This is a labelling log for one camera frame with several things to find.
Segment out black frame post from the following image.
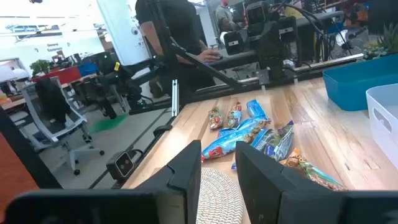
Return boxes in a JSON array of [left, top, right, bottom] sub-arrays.
[[148, 0, 189, 105]]

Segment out green background plant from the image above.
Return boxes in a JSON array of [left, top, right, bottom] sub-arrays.
[[29, 59, 51, 77]]

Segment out grey white office chair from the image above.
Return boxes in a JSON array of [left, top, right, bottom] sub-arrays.
[[21, 77, 105, 176]]

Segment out white building pillar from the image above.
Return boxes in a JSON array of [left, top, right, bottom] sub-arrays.
[[96, 0, 152, 67]]

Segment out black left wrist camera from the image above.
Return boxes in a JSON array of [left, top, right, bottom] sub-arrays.
[[245, 1, 267, 35]]

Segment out green floor mat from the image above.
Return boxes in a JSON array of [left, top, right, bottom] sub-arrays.
[[90, 113, 129, 134]]

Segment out blue green granola bar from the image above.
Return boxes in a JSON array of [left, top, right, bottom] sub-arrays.
[[251, 120, 295, 162]]

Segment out round woven beige placemat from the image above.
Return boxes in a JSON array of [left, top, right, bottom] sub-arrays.
[[195, 167, 245, 224]]

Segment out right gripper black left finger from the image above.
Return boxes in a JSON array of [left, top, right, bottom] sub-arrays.
[[5, 139, 202, 224]]

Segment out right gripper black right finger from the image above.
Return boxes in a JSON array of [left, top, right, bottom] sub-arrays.
[[235, 141, 398, 224]]

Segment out black diagonal frame strut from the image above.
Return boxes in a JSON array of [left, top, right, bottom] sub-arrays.
[[169, 43, 244, 90]]

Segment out person's hand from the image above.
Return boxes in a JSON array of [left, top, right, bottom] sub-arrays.
[[197, 49, 222, 64]]

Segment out white plastic bin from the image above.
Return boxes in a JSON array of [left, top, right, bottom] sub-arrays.
[[366, 83, 398, 170]]

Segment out silver aluminium extrusion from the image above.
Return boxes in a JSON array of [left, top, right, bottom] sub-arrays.
[[171, 79, 180, 118]]

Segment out red cabinet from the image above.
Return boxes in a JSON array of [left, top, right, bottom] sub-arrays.
[[32, 65, 82, 85]]

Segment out black desk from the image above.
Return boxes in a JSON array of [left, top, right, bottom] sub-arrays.
[[205, 11, 345, 72]]

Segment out red snack packet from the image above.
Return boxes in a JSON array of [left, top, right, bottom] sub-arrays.
[[217, 127, 239, 139]]

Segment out green succulent plant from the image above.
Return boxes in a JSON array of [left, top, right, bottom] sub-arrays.
[[363, 23, 398, 61]]

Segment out black table-level camera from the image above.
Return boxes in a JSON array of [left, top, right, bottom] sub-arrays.
[[106, 151, 135, 182]]

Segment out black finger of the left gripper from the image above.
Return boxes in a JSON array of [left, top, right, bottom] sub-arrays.
[[277, 16, 299, 44], [223, 30, 245, 56]]

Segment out blue plastic bin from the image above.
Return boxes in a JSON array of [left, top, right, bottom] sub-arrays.
[[322, 55, 398, 112]]

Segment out black frame base rail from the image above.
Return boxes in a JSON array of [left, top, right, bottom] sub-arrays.
[[129, 70, 365, 116]]

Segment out orange green granola bar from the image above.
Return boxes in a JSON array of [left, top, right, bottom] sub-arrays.
[[279, 147, 346, 192]]

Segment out dark backpack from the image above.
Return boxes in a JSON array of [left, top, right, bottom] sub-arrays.
[[148, 77, 166, 99]]

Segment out red green granola bar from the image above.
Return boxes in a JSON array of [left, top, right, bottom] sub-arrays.
[[208, 106, 224, 130], [226, 102, 243, 129]]

